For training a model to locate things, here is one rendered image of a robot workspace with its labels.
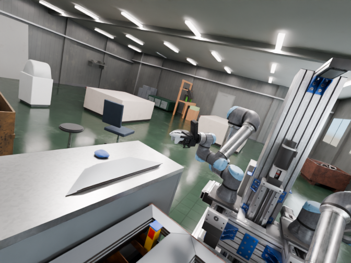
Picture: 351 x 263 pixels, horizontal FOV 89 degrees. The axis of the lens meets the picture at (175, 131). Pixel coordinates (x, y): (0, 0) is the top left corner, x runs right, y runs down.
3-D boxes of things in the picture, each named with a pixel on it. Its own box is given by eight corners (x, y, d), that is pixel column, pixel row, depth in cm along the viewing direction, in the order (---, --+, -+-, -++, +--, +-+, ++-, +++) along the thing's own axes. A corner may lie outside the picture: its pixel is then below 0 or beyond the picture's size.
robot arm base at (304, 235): (286, 221, 122) (292, 210, 120) (311, 234, 116) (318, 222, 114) (289, 235, 109) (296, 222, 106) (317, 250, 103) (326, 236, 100)
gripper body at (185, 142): (182, 148, 100) (197, 148, 107) (188, 134, 97) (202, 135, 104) (175, 141, 105) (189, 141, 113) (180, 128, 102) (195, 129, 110)
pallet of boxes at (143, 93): (153, 103, 1357) (157, 89, 1331) (148, 103, 1291) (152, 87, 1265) (142, 99, 1400) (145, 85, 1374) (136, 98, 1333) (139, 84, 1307)
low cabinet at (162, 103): (177, 111, 1278) (179, 103, 1262) (166, 111, 1140) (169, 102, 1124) (158, 105, 1343) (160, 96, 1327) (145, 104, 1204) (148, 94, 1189)
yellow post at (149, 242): (148, 257, 107) (155, 231, 103) (142, 251, 110) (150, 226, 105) (153, 252, 111) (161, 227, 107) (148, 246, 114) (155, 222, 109)
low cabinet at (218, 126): (192, 135, 724) (199, 115, 703) (209, 131, 927) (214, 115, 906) (237, 154, 649) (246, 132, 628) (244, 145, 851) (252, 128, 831)
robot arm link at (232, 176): (232, 191, 121) (240, 173, 118) (217, 179, 131) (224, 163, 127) (242, 188, 128) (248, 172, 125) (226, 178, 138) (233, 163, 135)
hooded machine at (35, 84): (16, 99, 528) (20, 56, 498) (39, 100, 579) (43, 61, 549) (28, 106, 499) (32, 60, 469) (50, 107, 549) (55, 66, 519)
